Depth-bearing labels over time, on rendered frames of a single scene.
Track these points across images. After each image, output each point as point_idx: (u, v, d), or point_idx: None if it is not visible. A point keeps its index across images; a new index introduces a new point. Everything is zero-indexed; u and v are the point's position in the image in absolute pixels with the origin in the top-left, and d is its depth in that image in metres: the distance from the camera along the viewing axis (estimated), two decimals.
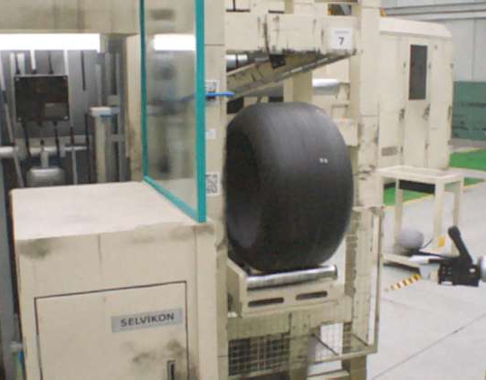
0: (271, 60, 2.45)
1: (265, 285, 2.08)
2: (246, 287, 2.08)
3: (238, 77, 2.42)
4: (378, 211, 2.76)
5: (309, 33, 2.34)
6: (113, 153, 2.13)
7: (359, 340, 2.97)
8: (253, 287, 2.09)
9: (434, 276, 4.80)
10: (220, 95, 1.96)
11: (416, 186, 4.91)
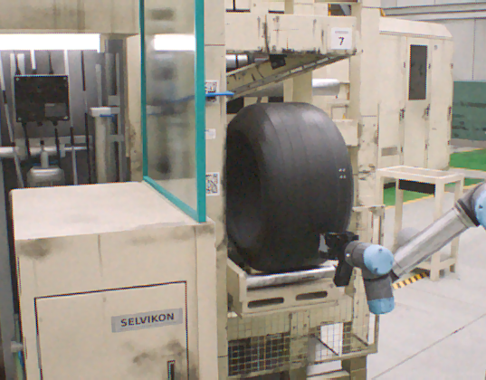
0: (271, 60, 2.45)
1: None
2: None
3: (238, 77, 2.42)
4: (378, 211, 2.76)
5: (309, 33, 2.34)
6: (113, 153, 2.13)
7: (359, 340, 2.97)
8: None
9: (434, 276, 4.80)
10: (220, 95, 1.96)
11: (416, 186, 4.91)
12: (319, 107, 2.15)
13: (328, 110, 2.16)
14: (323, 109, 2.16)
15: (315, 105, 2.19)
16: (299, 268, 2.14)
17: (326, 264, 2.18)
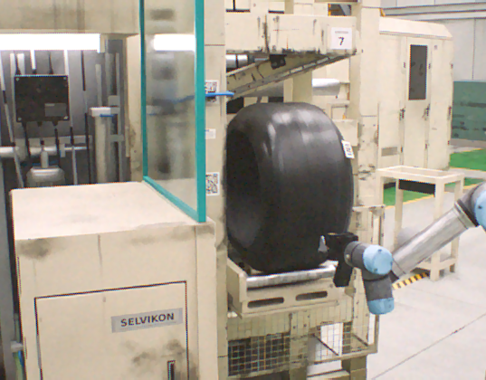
0: (271, 60, 2.45)
1: (262, 272, 2.10)
2: (248, 276, 2.06)
3: (238, 77, 2.42)
4: (378, 211, 2.76)
5: (309, 33, 2.34)
6: (113, 153, 2.13)
7: (359, 340, 2.97)
8: (254, 275, 2.07)
9: (434, 276, 4.80)
10: (220, 95, 1.96)
11: (416, 186, 4.91)
12: (345, 152, 2.01)
13: (353, 156, 2.02)
14: (348, 154, 2.01)
15: (343, 140, 2.02)
16: (301, 277, 2.12)
17: (329, 272, 2.16)
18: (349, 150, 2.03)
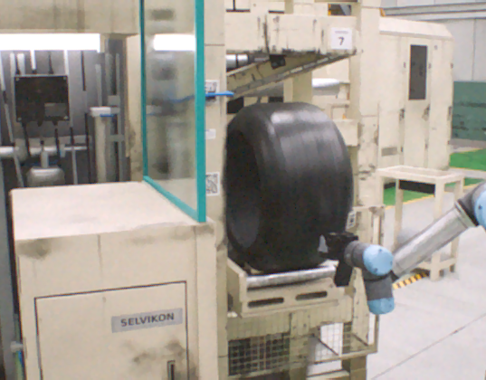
0: (271, 60, 2.45)
1: (266, 278, 2.07)
2: (249, 286, 2.06)
3: (238, 77, 2.42)
4: (378, 211, 2.76)
5: (309, 33, 2.34)
6: (113, 153, 2.13)
7: (359, 340, 2.97)
8: (255, 285, 2.06)
9: (434, 276, 4.80)
10: (220, 95, 1.96)
11: (416, 186, 4.91)
12: (347, 224, 2.03)
13: (353, 225, 2.05)
14: (349, 224, 2.04)
15: (350, 213, 2.01)
16: (298, 280, 2.15)
17: (327, 277, 2.18)
18: (352, 220, 2.04)
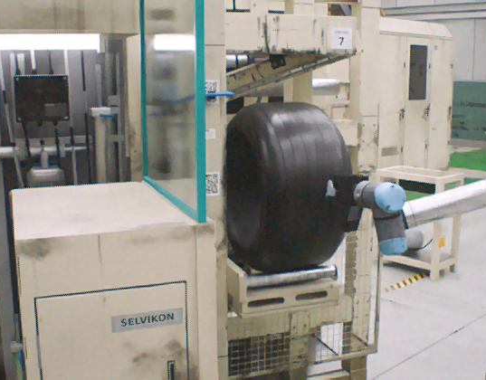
0: (271, 60, 2.45)
1: (262, 271, 2.10)
2: (248, 277, 2.06)
3: (238, 77, 2.42)
4: None
5: (309, 33, 2.34)
6: (113, 153, 2.13)
7: (359, 340, 2.97)
8: (254, 276, 2.07)
9: (434, 276, 4.80)
10: (220, 95, 1.96)
11: (416, 186, 4.91)
12: (345, 232, 2.04)
13: (351, 232, 2.07)
14: (347, 232, 2.05)
15: None
16: (301, 278, 2.12)
17: (329, 273, 2.16)
18: None
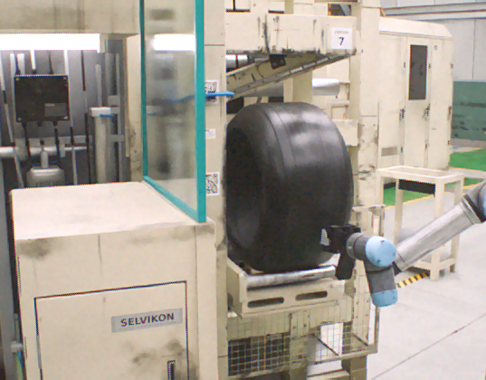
0: (271, 60, 2.45)
1: None
2: None
3: (238, 77, 2.42)
4: (378, 211, 2.76)
5: (309, 33, 2.34)
6: (113, 153, 2.13)
7: (359, 340, 2.97)
8: None
9: (434, 276, 4.80)
10: (220, 95, 1.96)
11: (416, 186, 4.91)
12: (326, 261, 2.18)
13: None
14: None
15: (332, 257, 2.14)
16: (298, 268, 2.14)
17: (325, 264, 2.18)
18: None
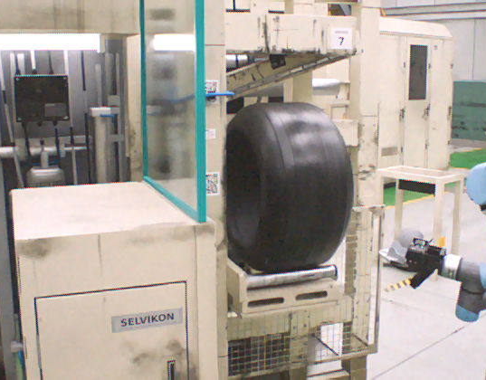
0: (271, 60, 2.45)
1: None
2: None
3: (238, 77, 2.42)
4: (378, 211, 2.76)
5: (309, 33, 2.34)
6: (113, 153, 2.13)
7: (359, 340, 2.97)
8: None
9: (434, 276, 4.80)
10: (220, 95, 1.96)
11: (416, 186, 4.91)
12: (326, 261, 2.18)
13: None
14: None
15: (332, 257, 2.14)
16: (298, 268, 2.14)
17: (325, 264, 2.18)
18: None
